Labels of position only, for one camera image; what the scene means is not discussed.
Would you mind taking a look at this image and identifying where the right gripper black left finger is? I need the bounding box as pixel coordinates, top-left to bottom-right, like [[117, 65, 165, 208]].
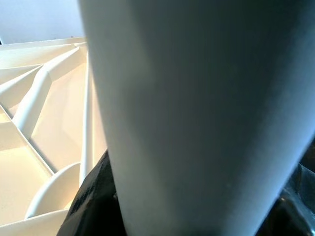
[[56, 149, 128, 236]]

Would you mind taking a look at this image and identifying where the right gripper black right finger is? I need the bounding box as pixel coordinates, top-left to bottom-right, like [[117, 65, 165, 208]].
[[255, 194, 315, 236]]

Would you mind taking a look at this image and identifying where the white plastic table top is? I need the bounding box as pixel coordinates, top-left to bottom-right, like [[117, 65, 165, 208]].
[[0, 36, 109, 236]]

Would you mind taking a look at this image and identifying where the white plastic table leg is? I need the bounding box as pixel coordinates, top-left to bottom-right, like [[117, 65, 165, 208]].
[[77, 0, 315, 236]]

